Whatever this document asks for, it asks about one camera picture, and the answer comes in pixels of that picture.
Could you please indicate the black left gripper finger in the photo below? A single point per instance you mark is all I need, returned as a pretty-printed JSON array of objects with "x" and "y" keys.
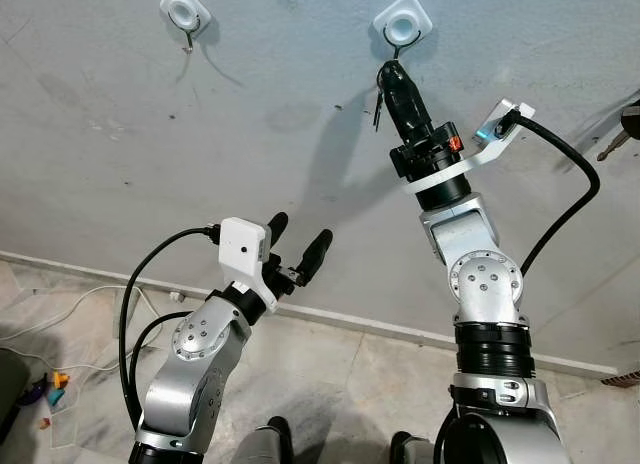
[
  {"x": 277, "y": 228},
  {"x": 316, "y": 254}
]

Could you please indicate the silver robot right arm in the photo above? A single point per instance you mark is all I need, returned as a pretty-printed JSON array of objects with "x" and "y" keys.
[{"x": 485, "y": 279}]

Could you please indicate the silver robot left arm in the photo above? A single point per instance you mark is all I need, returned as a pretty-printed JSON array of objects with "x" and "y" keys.
[{"x": 200, "y": 364}]

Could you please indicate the grey robot right leg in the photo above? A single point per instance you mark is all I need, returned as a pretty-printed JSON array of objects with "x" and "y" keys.
[{"x": 412, "y": 449}]

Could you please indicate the grey robot leg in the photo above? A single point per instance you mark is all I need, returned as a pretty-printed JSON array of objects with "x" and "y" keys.
[
  {"x": 262, "y": 444},
  {"x": 412, "y": 449}
]

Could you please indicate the small purple plastic toy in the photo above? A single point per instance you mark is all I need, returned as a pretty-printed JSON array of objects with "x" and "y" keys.
[{"x": 35, "y": 390}]

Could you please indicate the small white plug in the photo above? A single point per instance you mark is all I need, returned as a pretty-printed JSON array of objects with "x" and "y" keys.
[{"x": 178, "y": 296}]

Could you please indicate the small blue toy piece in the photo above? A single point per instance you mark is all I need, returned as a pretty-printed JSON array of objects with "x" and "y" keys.
[{"x": 56, "y": 395}]

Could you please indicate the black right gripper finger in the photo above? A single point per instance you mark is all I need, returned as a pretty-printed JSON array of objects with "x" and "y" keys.
[
  {"x": 410, "y": 104},
  {"x": 388, "y": 89}
]

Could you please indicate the grey robot left leg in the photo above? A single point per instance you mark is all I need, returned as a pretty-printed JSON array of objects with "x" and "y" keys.
[{"x": 262, "y": 444}]

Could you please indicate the orange yellow toy block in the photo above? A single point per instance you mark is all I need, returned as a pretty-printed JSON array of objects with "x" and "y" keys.
[{"x": 59, "y": 380}]

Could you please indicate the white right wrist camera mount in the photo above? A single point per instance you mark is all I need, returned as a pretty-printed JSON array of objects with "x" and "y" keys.
[{"x": 512, "y": 114}]

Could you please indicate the red brick tile trim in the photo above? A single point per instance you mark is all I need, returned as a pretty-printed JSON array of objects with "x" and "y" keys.
[{"x": 622, "y": 379}]

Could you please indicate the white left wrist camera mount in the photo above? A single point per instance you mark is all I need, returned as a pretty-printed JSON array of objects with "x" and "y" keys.
[{"x": 243, "y": 244}]

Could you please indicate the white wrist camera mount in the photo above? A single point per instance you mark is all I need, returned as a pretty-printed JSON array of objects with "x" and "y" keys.
[
  {"x": 512, "y": 114},
  {"x": 243, "y": 244}
]

